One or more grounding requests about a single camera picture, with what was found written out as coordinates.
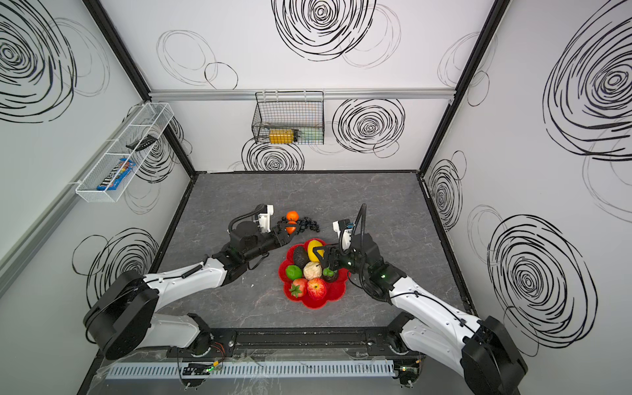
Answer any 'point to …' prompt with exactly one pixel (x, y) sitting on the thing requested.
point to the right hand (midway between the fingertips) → (320, 249)
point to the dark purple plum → (331, 279)
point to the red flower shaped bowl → (335, 289)
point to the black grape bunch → (305, 223)
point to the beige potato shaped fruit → (313, 270)
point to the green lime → (294, 272)
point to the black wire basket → (290, 118)
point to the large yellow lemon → (313, 243)
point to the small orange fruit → (293, 216)
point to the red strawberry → (299, 287)
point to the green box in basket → (311, 136)
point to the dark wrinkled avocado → (300, 257)
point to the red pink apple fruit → (316, 288)
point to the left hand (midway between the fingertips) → (297, 228)
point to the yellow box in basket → (281, 136)
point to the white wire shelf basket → (151, 119)
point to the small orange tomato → (290, 230)
